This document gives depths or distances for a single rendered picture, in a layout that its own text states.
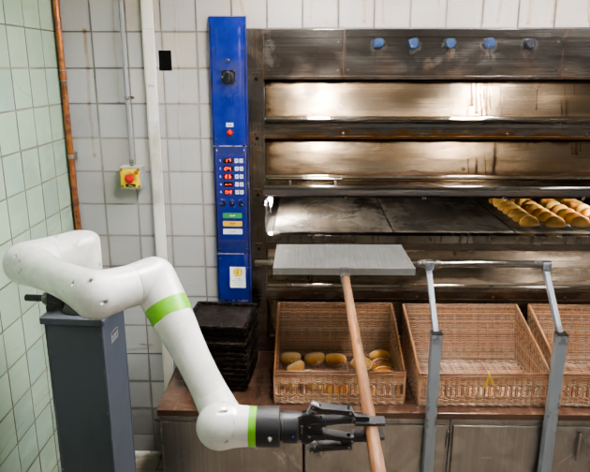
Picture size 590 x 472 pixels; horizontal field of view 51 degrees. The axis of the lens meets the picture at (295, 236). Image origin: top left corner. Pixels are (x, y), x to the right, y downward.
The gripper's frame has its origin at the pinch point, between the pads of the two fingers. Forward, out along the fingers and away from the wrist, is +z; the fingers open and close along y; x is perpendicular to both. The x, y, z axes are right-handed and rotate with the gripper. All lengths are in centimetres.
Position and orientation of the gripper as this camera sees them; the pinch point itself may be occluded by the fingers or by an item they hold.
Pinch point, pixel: (369, 427)
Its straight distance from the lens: 150.3
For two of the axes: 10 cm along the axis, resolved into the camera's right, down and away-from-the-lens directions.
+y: -0.1, 9.5, 3.1
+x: -0.1, 3.1, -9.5
